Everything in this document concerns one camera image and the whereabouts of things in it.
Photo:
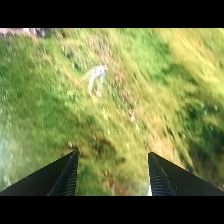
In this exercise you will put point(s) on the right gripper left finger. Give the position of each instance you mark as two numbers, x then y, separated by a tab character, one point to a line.
56	179

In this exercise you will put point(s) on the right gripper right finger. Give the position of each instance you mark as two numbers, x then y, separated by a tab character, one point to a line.
170	181

